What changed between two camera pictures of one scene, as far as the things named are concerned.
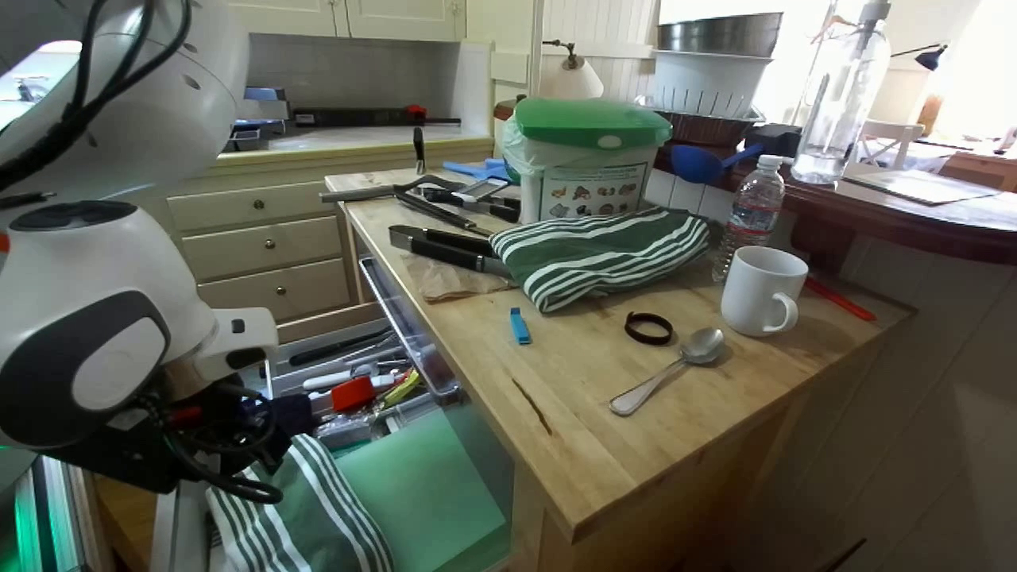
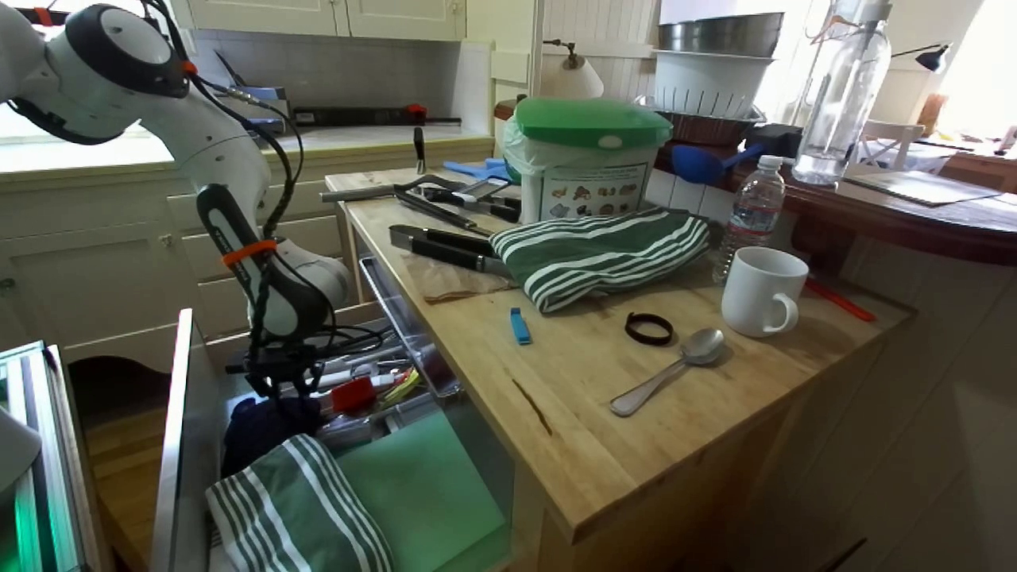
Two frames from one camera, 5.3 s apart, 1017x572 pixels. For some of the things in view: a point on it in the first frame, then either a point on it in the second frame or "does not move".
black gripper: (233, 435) -> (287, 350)
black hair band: (647, 326) does not move
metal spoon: (700, 347) does not move
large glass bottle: (850, 85) does not move
